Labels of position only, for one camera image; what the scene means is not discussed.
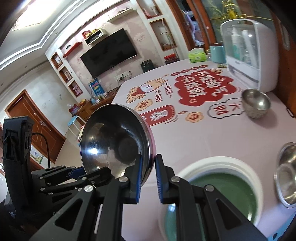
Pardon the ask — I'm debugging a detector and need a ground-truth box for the green plate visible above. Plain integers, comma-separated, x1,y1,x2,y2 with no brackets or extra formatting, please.
162,176,266,240

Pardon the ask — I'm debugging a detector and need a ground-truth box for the black television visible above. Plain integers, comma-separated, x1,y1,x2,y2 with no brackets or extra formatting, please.
80,29,137,78

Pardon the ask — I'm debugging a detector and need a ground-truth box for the blue poster board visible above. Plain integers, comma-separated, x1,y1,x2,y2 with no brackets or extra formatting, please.
88,78,105,97

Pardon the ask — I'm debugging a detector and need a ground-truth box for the black cable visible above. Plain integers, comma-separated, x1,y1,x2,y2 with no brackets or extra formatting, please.
31,132,52,168

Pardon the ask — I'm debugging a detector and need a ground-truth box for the large steel bowl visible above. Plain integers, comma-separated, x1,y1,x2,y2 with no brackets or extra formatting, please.
274,142,295,208

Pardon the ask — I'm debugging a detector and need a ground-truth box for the brown wooden door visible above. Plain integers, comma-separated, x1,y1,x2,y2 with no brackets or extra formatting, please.
4,90,66,163

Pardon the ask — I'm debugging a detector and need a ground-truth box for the green tissue box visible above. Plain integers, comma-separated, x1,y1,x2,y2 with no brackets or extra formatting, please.
188,48,207,63

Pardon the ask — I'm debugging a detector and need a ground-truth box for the pink steel bowl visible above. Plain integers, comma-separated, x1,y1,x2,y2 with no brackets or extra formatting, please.
80,103,156,183

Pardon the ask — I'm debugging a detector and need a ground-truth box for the white foam plate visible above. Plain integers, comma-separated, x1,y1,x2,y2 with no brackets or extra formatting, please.
159,157,267,240

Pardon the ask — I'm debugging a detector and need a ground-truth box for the wooden tv cabinet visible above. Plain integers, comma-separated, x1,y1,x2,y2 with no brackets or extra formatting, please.
73,87,119,121

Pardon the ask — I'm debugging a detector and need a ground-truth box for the small steel bowl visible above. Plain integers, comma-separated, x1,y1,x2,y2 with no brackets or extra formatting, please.
241,89,271,119

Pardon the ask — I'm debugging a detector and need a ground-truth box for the teal cup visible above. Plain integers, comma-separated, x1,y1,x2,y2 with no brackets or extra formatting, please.
210,43,226,64

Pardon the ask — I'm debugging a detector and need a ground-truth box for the white sterilizer cabinet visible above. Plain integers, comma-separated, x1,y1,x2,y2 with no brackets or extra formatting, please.
220,19,279,93

